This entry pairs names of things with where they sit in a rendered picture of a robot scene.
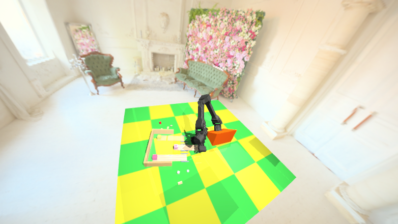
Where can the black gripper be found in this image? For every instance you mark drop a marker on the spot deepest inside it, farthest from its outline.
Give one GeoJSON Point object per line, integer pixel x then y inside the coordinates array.
{"type": "Point", "coordinates": [202, 147]}

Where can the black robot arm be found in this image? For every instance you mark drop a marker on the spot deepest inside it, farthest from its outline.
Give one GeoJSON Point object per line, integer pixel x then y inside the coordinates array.
{"type": "Point", "coordinates": [200, 125]}

